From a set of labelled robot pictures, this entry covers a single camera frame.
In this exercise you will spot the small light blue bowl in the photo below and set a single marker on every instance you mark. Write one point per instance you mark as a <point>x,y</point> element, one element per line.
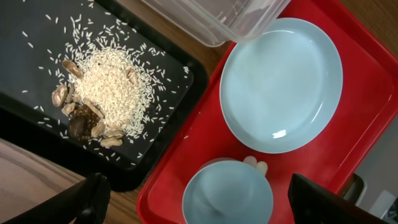
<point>225,190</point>

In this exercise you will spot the white plastic spoon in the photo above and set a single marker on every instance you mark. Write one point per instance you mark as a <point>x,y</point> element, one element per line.
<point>262,167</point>

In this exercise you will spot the clear plastic bin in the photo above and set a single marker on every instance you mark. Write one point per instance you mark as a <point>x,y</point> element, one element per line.
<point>213,22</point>

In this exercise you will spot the rice and peanut scraps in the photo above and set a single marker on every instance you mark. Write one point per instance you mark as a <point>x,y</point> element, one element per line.
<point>76,53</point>

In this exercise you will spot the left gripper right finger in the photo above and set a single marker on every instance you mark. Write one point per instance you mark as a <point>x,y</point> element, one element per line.
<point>313,204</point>

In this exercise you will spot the light blue plate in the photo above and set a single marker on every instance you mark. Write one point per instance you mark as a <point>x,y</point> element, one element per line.
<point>279,92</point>

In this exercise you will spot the black plastic tray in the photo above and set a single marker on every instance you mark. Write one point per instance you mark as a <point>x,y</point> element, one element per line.
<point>22,125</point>

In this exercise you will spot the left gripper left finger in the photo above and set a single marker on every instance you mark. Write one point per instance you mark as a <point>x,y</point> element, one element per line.
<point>84,202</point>

